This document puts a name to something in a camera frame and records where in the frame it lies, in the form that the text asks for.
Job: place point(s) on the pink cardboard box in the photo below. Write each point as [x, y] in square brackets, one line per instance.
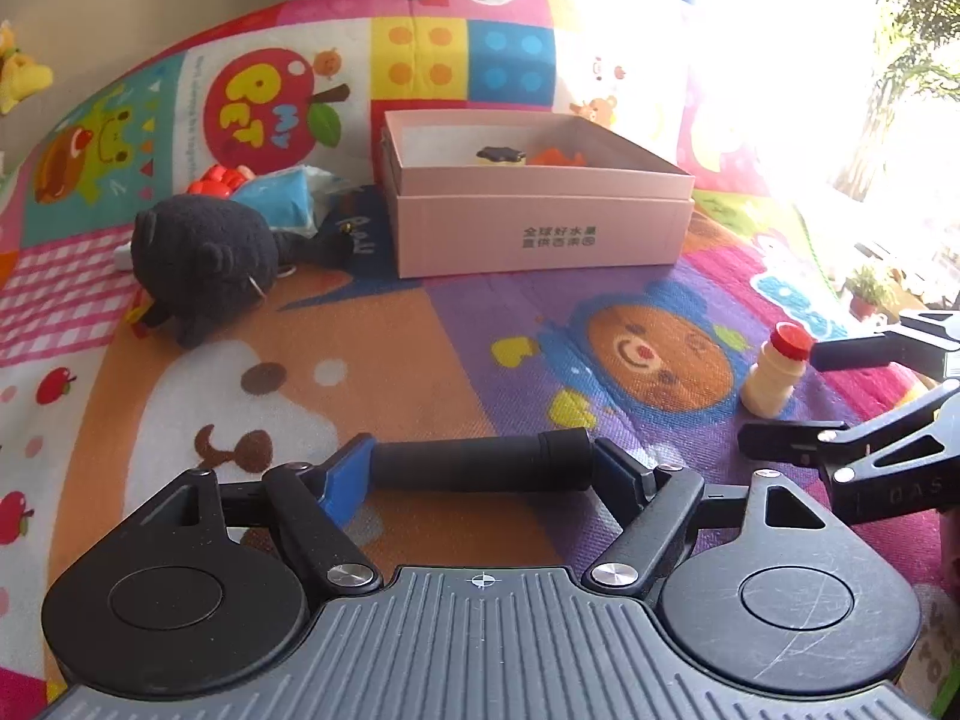
[465, 232]

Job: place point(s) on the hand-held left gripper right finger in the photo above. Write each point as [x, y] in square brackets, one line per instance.
[619, 474]

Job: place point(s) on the pale yellow plush toy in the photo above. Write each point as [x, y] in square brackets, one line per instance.
[22, 79]

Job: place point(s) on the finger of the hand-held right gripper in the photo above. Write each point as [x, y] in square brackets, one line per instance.
[787, 441]
[847, 354]

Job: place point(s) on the red plastic toy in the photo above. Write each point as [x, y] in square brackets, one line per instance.
[214, 180]

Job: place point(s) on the blue cotton pad packet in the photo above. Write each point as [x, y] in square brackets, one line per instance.
[277, 195]

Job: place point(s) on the black foam cylinder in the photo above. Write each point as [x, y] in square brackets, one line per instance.
[480, 461]

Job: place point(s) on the small bottle with red cap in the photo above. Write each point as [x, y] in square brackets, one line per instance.
[769, 382]

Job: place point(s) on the black-topped toy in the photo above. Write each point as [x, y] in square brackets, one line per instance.
[501, 157]

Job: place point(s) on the orange plastic toy shell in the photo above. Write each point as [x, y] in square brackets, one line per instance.
[559, 157]

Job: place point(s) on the colourful cartoon play mat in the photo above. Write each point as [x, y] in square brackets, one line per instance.
[450, 360]

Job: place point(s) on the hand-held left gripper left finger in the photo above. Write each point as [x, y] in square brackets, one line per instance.
[349, 469]

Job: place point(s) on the black plush toy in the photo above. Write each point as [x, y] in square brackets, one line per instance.
[202, 262]

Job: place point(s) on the potted plant in red pot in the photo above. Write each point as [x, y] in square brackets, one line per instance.
[866, 304]

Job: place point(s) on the large green leafy plant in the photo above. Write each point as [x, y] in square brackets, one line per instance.
[915, 52]

